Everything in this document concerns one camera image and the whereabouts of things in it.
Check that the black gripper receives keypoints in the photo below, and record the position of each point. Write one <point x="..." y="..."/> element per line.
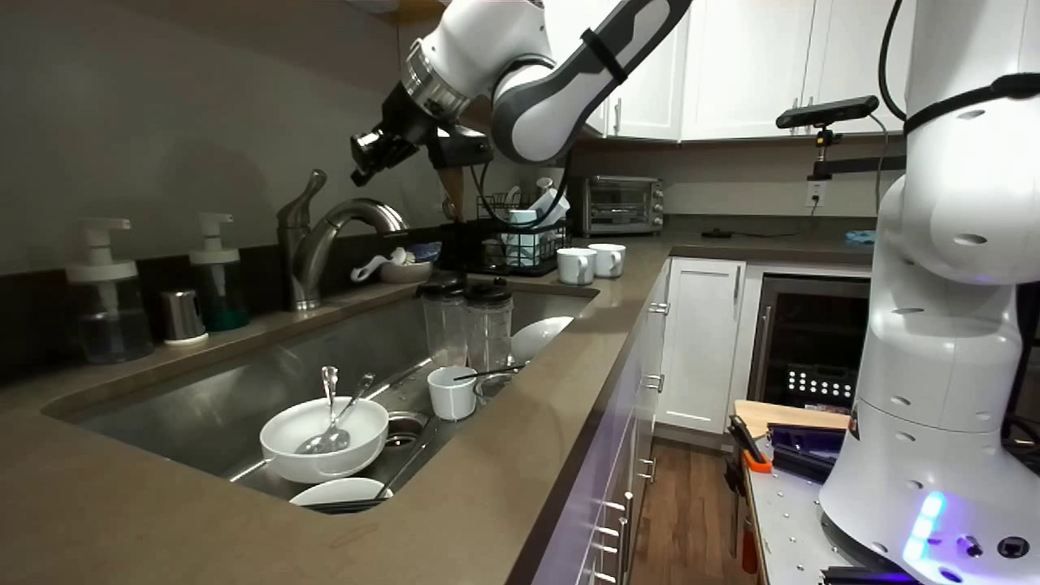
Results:
<point x="406" y="117"/>

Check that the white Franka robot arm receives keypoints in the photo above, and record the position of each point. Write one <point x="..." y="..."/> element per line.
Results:
<point x="942" y="325"/>

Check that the chrome kitchen faucet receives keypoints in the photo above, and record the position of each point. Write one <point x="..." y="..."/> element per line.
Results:
<point x="326" y="221"/>

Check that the stainless steel sink basin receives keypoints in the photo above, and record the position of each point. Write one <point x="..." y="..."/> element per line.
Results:
<point x="197" y="408"/>

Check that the wooden spatula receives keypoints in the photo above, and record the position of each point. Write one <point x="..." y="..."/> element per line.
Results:
<point x="452" y="195"/>

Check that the white sponge holder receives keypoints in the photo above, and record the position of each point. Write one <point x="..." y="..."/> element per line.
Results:
<point x="393" y="265"/>

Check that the clear blender jar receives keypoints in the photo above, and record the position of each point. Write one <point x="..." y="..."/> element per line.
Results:
<point x="439" y="325"/>
<point x="490" y="325"/>

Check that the small green soap dispenser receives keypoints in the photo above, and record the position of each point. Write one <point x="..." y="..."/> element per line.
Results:
<point x="219" y="281"/>

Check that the white ceramic mug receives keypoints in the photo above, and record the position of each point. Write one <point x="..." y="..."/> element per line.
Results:
<point x="609" y="261"/>
<point x="573" y="265"/>

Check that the upright metal utensil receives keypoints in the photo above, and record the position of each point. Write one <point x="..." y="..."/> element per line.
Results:
<point x="328" y="386"/>

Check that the metal spoon in cup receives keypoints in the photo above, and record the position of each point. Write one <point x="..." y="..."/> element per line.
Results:
<point x="491" y="373"/>

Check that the white tilted plate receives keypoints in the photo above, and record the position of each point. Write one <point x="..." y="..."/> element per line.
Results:
<point x="542" y="338"/>

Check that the small white cup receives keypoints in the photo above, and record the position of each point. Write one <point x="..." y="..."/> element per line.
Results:
<point x="450" y="399"/>

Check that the silver toaster oven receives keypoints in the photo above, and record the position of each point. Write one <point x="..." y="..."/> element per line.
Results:
<point x="621" y="207"/>

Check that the metal spoon in bowl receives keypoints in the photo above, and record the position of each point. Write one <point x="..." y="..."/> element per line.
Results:
<point x="328" y="434"/>

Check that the white ceramic bowl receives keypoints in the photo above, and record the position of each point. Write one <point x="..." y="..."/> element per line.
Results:
<point x="326" y="458"/>

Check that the large clear soap dispenser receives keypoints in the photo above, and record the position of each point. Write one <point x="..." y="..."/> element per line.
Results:
<point x="104" y="310"/>

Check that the small white plate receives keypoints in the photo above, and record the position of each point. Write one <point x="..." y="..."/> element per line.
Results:
<point x="342" y="492"/>

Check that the white lower cabinet door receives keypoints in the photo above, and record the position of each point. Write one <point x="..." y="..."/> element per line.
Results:
<point x="702" y="342"/>

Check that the white upper cabinets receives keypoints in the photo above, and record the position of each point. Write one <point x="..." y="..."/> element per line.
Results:
<point x="749" y="65"/>

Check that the black beverage cooler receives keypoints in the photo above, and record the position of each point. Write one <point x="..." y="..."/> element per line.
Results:
<point x="806" y="342"/>

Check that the light wooden board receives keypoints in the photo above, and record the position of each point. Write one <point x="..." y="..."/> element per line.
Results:
<point x="791" y="413"/>

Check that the small blue object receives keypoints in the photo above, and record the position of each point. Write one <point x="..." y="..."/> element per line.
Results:
<point x="858" y="238"/>

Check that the dark blue box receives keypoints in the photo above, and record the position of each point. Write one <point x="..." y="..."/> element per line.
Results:
<point x="806" y="450"/>

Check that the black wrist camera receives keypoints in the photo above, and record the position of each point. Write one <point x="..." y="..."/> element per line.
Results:
<point x="457" y="146"/>

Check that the black camera on stand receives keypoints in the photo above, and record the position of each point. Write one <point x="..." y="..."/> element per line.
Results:
<point x="829" y="111"/>

